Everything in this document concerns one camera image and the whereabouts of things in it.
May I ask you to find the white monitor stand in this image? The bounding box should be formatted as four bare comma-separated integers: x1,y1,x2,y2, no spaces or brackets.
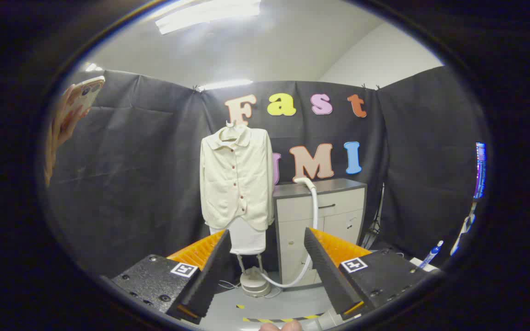
450,202,478,256

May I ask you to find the computer monitor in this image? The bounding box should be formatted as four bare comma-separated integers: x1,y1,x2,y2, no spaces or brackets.
473,142,487,200

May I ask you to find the blue pen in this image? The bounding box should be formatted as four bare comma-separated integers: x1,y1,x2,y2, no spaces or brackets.
419,240,444,269

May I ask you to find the white clothes hanger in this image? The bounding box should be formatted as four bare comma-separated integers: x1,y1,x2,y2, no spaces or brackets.
219,120,249,141

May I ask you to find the white cabinet with grey top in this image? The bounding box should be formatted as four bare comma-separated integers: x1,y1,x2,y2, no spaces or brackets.
272,178,368,286

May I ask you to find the yellow black floor tape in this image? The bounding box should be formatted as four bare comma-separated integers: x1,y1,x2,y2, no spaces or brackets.
236,304,323,323

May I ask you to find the cream button-up shirt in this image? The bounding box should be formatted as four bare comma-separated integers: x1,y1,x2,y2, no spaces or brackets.
200,123,275,232

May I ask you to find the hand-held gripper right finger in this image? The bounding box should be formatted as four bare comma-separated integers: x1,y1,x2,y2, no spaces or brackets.
304,227,443,320

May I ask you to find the dark tripod stand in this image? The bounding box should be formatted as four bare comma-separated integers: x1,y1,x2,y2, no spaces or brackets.
362,184,385,249

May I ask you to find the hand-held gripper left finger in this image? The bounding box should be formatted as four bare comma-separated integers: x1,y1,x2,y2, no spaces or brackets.
101,229,232,325

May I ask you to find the garment steamer base with poles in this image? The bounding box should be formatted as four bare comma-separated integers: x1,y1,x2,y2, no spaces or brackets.
236,253,272,298

